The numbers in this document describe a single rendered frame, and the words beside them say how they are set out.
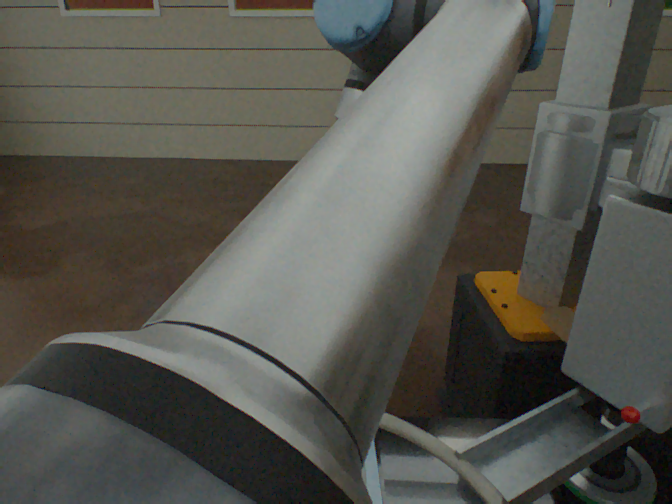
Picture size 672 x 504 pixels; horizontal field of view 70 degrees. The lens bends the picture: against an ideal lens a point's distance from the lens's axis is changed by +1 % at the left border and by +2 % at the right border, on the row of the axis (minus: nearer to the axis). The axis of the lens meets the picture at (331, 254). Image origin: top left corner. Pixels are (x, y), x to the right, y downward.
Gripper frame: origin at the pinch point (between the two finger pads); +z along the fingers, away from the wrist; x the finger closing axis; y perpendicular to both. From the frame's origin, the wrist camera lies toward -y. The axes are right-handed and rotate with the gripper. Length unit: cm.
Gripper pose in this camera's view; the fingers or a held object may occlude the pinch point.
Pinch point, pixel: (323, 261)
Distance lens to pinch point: 72.9
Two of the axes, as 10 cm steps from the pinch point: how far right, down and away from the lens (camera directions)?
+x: 8.3, 4.0, -3.9
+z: -3.3, 9.2, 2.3
